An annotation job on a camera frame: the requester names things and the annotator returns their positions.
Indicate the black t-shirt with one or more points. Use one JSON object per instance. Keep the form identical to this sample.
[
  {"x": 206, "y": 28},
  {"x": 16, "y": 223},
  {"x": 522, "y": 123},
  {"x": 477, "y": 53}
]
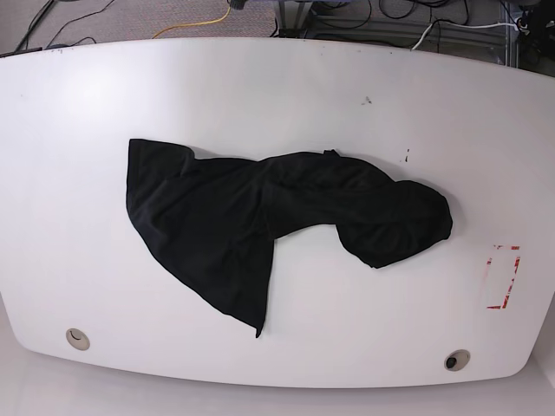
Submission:
[{"x": 213, "y": 223}]

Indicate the red tape rectangle marking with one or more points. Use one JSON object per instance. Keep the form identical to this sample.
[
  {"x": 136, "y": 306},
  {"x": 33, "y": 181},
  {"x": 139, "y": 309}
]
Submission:
[{"x": 501, "y": 270}]

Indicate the right table grommet hole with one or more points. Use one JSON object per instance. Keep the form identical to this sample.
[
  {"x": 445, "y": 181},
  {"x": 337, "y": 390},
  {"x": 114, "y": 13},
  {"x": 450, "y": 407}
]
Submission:
[{"x": 457, "y": 360}]

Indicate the table grommet hole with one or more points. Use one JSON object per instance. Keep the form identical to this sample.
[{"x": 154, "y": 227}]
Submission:
[
  {"x": 77, "y": 339},
  {"x": 457, "y": 360}
]

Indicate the left table grommet hole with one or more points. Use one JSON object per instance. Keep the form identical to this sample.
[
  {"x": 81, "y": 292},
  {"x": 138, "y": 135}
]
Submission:
[{"x": 77, "y": 339}]

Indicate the aluminium frame stand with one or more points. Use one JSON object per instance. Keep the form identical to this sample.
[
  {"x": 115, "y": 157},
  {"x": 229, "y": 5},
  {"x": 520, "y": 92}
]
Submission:
[{"x": 291, "y": 17}]

